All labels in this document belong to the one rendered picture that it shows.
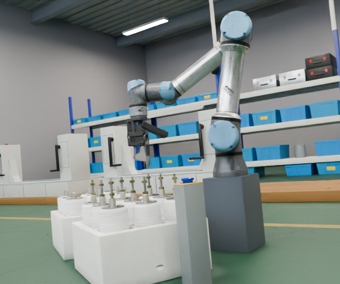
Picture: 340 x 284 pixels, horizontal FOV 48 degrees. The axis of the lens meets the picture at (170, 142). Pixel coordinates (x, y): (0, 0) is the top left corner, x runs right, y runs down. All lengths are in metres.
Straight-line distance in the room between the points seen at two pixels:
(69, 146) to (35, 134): 4.22
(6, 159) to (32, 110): 3.20
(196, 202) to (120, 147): 2.97
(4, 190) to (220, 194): 4.28
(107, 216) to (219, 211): 0.53
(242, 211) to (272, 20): 8.88
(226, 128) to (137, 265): 0.59
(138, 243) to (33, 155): 7.51
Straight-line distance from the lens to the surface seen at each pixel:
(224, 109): 1.48
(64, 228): 1.74
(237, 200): 1.55
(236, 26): 1.51
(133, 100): 1.57
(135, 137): 1.55
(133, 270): 1.26
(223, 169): 1.58
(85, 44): 10.29
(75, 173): 4.59
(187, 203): 1.16
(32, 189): 5.04
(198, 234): 1.19
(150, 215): 1.29
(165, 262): 1.30
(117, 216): 1.24
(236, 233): 1.58
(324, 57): 5.78
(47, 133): 8.94
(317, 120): 5.66
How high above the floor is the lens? 0.39
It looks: 3 degrees up
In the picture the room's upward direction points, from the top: 5 degrees counter-clockwise
